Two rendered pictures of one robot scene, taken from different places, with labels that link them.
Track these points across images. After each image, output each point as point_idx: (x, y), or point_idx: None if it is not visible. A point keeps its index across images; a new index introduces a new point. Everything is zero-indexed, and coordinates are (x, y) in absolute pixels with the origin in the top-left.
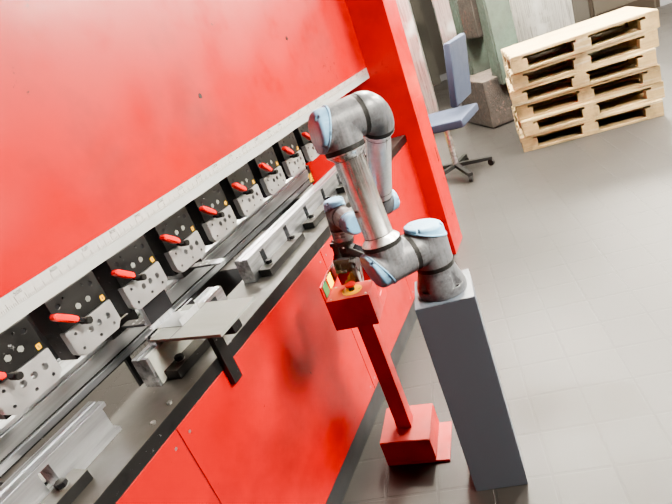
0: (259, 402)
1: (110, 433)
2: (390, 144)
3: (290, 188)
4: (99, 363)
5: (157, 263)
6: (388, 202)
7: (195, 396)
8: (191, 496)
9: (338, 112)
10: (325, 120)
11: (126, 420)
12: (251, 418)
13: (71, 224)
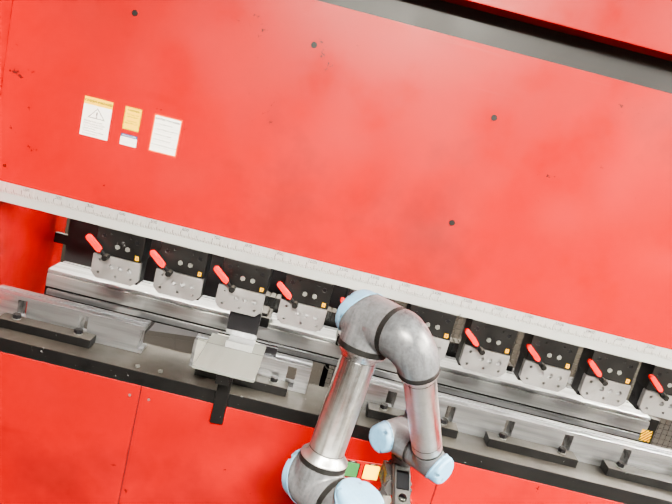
0: (223, 461)
1: (131, 346)
2: (419, 397)
3: (587, 412)
4: (220, 324)
5: (262, 296)
6: (419, 461)
7: (174, 388)
8: (112, 430)
9: (362, 307)
10: (348, 302)
11: (151, 354)
12: (204, 460)
13: (222, 217)
